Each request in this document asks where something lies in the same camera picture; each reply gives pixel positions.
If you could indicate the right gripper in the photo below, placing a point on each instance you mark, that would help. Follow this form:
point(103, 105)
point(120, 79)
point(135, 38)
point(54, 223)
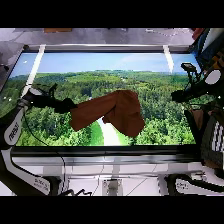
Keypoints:
point(180, 96)

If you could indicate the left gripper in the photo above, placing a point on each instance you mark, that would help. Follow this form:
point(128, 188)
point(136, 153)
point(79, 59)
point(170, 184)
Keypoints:
point(65, 105)

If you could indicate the brown pants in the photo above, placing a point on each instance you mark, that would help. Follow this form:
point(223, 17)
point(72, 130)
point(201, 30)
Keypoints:
point(120, 108)

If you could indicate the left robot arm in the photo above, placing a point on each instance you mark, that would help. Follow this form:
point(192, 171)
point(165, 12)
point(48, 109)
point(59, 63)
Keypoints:
point(14, 129)

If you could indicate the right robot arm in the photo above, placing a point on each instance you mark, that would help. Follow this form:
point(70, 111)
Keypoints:
point(212, 77)

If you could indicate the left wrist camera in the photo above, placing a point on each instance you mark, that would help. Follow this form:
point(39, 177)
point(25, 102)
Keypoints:
point(50, 89)

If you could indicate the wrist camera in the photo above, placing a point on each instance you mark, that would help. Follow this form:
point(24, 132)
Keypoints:
point(50, 89)
point(188, 67)

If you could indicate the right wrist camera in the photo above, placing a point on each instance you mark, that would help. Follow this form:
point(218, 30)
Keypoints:
point(188, 67)

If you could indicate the silver frame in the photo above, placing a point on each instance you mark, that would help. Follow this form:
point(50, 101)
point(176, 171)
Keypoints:
point(113, 169)

